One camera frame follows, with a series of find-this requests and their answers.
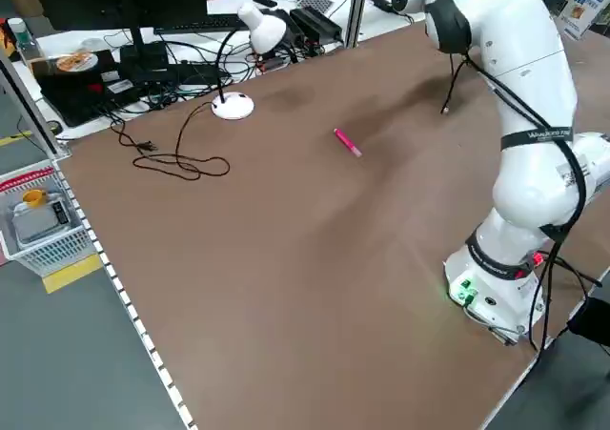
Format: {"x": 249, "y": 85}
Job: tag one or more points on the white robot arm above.
{"x": 524, "y": 44}

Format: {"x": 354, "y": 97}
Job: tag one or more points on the white book with blue print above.
{"x": 583, "y": 10}

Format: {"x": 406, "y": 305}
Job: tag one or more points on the pink marker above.
{"x": 348, "y": 142}

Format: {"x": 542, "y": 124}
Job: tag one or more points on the small red-lit circuit board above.
{"x": 269, "y": 65}

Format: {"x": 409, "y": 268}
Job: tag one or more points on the white desk lamp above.
{"x": 264, "y": 29}

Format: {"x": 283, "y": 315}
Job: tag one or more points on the grey perforated tray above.
{"x": 314, "y": 1}

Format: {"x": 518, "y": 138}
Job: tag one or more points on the white toothed edge strip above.
{"x": 129, "y": 306}

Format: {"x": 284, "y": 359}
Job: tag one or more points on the black handheld device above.
{"x": 264, "y": 0}

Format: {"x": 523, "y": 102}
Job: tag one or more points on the black keyboard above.
{"x": 200, "y": 22}

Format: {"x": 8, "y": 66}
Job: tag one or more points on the black equipment case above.
{"x": 81, "y": 96}

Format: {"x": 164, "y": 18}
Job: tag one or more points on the white plastic basket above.
{"x": 52, "y": 253}

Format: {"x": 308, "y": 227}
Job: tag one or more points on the dark tape roll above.
{"x": 54, "y": 127}

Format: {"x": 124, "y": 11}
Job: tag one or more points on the grey digital scale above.
{"x": 38, "y": 225}

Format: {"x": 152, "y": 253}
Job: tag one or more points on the round disc with orange print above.
{"x": 76, "y": 61}

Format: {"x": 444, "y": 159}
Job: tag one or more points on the yellow cup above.
{"x": 33, "y": 198}

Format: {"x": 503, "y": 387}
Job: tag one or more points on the person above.
{"x": 593, "y": 325}

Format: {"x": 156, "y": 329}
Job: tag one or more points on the clear plastic bottle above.
{"x": 24, "y": 44}

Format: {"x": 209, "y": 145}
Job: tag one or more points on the aluminium frame post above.
{"x": 357, "y": 10}
{"x": 34, "y": 106}

